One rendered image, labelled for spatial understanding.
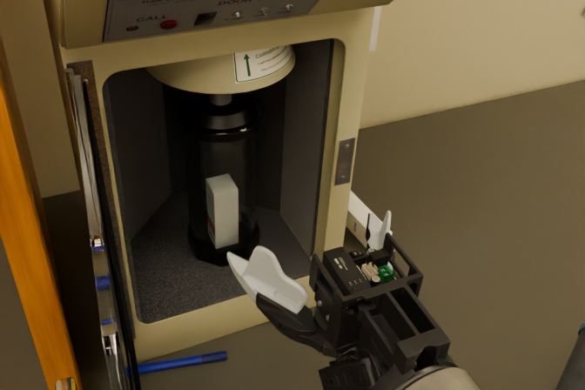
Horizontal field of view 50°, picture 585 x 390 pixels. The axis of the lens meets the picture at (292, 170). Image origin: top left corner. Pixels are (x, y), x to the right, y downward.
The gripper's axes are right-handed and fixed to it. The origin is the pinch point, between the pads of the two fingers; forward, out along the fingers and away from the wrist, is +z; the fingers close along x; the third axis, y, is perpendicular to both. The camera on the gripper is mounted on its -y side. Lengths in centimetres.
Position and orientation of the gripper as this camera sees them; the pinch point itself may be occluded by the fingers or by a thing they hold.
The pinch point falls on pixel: (300, 238)
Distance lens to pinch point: 61.2
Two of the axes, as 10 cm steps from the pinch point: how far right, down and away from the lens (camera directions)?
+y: 0.5, -7.9, -6.1
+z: -4.1, -5.7, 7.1
